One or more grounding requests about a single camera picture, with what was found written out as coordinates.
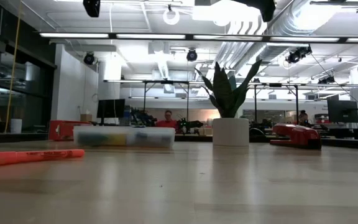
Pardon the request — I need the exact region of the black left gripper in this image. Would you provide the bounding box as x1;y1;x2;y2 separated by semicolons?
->
82;0;101;18

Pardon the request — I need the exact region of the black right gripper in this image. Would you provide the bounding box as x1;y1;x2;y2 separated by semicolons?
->
231;0;277;23

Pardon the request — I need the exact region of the green yellow crayon box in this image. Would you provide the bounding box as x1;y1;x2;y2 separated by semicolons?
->
77;133;128;147

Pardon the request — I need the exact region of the dark rectangular pack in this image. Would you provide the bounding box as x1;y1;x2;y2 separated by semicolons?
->
128;131;173;148

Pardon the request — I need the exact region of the neon orange highlighter pen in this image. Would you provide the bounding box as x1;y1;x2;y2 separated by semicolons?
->
0;148;86;170

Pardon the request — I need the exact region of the black monitor on arm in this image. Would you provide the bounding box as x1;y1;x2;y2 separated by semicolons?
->
326;94;358;124

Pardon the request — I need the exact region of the black ceiling spotlight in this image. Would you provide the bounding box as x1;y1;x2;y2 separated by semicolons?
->
83;52;96;66
186;48;199;62
318;75;336;85

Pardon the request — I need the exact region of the overhead bar with light strips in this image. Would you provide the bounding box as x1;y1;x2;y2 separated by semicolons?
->
39;31;358;45

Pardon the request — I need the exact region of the black computer monitor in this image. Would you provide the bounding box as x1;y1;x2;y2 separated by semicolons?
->
96;98;126;126

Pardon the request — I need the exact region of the person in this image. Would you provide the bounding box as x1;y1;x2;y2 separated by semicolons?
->
155;109;180;129
297;109;311;127

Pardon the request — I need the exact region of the clear plastic storage box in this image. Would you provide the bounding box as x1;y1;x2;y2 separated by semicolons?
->
72;125;177;149

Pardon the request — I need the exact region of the red bin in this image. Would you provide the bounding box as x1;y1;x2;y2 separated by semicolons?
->
48;119;91;142

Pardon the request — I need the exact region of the snake plant in white pot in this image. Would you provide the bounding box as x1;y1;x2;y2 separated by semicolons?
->
194;59;263;147

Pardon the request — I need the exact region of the red stapler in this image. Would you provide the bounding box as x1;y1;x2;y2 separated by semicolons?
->
269;123;323;151

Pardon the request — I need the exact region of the black robot with green light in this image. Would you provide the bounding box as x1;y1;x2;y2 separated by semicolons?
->
177;116;204;135

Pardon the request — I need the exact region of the white cup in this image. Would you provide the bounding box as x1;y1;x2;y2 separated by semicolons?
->
9;118;23;134

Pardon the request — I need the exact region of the silver ventilation duct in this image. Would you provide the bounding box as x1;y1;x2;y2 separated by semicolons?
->
216;0;318;76

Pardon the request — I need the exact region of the black ceiling camera cluster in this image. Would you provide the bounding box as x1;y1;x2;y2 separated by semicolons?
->
285;45;313;65

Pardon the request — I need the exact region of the white ring light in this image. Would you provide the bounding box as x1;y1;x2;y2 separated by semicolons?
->
162;8;181;26

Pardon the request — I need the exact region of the black metal frame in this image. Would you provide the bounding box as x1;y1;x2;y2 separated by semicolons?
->
142;80;191;126
253;82;300;124

